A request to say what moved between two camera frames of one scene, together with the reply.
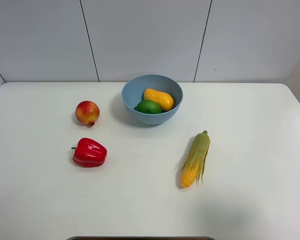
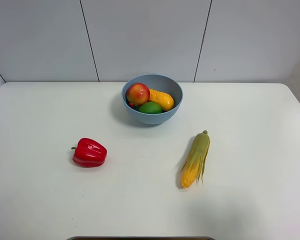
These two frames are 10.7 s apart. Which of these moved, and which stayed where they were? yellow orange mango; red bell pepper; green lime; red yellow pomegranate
Moved: red yellow pomegranate
Stayed: yellow orange mango; red bell pepper; green lime
